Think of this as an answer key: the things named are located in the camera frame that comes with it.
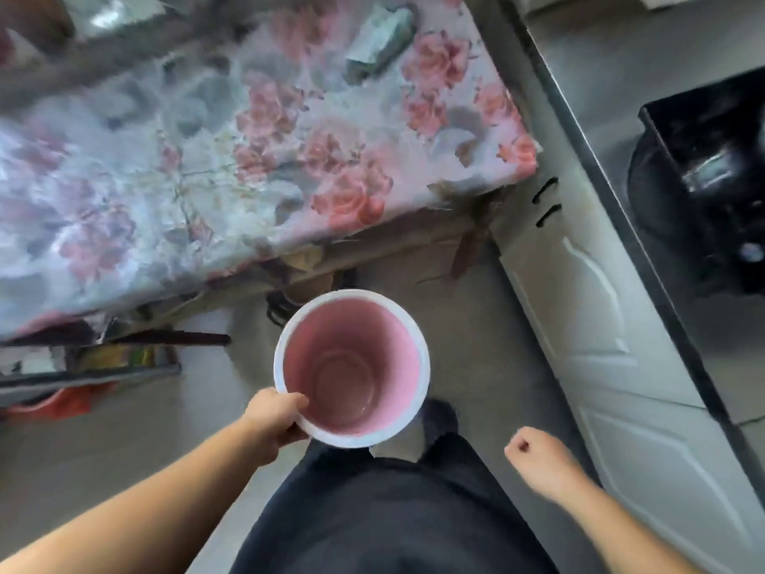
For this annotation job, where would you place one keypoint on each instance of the person's right hand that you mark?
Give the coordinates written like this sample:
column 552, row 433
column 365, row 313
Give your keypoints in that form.
column 541, row 463

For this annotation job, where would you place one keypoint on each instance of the person's left hand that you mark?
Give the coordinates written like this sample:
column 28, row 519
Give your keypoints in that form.
column 269, row 421

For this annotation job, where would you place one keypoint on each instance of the person's left thumb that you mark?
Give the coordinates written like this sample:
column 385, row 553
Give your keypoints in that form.
column 291, row 400

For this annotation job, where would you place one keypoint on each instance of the person's right fingers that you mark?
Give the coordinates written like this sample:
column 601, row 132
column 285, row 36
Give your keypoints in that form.
column 519, row 443

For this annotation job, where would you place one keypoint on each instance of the pink plastic bucket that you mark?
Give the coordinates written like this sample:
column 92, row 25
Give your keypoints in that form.
column 352, row 370

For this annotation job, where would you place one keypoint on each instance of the person's left forearm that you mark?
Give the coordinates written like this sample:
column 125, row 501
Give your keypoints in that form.
column 137, row 502

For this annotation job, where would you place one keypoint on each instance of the person's right forearm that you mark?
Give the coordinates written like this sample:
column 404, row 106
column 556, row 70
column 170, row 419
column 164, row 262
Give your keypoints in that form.
column 621, row 529

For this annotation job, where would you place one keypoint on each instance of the person's black trousers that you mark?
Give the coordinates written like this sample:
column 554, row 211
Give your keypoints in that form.
column 394, row 508

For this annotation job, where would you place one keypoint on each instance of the white cabinet door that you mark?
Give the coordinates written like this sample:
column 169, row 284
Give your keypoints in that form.
column 589, row 304
column 675, row 484

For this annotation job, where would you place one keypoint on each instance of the metal rack shelf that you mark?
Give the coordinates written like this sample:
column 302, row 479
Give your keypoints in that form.
column 101, row 358

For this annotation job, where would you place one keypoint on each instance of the orange plastic basin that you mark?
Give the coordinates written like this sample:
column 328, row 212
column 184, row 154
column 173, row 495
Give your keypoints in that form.
column 60, row 402

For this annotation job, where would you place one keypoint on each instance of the dark countertop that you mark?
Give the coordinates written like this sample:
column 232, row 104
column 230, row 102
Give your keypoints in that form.
column 621, row 221

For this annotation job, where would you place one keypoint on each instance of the floral tablecloth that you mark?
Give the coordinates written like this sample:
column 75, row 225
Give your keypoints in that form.
column 239, row 149

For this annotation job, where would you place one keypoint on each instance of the black stove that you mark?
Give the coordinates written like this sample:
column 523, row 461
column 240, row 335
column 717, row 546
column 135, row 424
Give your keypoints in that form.
column 705, row 185

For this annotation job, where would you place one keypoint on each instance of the wooden table frame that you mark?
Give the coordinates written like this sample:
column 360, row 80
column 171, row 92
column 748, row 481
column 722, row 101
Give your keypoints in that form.
column 382, row 256

